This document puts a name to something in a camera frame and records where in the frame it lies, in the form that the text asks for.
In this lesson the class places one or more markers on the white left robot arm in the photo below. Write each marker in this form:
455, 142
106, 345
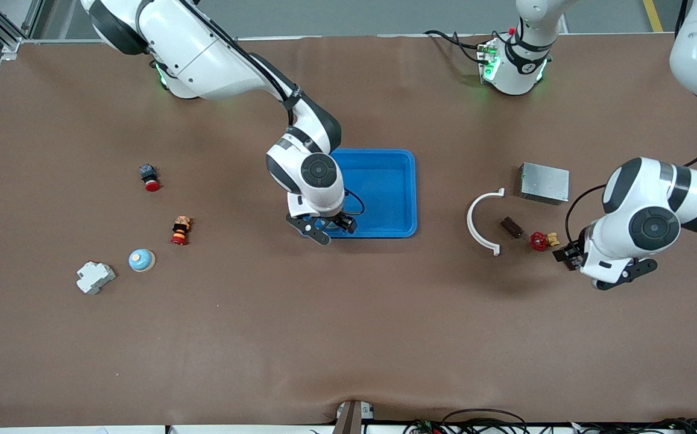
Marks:
656, 199

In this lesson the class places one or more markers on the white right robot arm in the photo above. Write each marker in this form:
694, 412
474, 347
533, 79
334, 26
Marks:
204, 54

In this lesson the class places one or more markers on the blue plastic tray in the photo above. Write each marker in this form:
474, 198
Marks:
384, 193

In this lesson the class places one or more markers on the silver metal box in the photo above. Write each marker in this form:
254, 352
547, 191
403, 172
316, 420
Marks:
544, 182

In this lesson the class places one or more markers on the white semicircular pipe clamp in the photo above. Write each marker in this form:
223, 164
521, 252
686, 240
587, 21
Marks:
469, 220

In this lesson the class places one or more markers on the brown table cover mat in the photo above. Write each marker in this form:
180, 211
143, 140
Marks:
348, 331

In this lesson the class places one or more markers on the red yellow emergency stop button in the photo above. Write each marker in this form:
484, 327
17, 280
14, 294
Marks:
180, 231

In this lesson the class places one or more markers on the red button black body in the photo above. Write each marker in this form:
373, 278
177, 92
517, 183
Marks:
151, 182

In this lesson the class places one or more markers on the white circuit breaker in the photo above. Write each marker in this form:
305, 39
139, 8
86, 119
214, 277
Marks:
95, 277

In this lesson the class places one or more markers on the metal bracket with dark post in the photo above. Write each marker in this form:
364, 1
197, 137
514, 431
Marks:
351, 419

